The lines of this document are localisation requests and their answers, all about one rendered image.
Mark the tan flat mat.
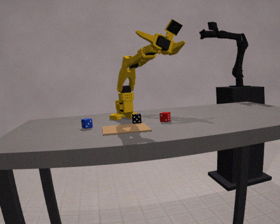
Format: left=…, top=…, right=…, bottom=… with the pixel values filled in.
left=102, top=123, right=152, bottom=135

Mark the blue die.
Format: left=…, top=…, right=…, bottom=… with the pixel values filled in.
left=81, top=118, right=93, bottom=128

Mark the red die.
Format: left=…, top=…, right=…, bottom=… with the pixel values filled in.
left=160, top=112, right=171, bottom=122

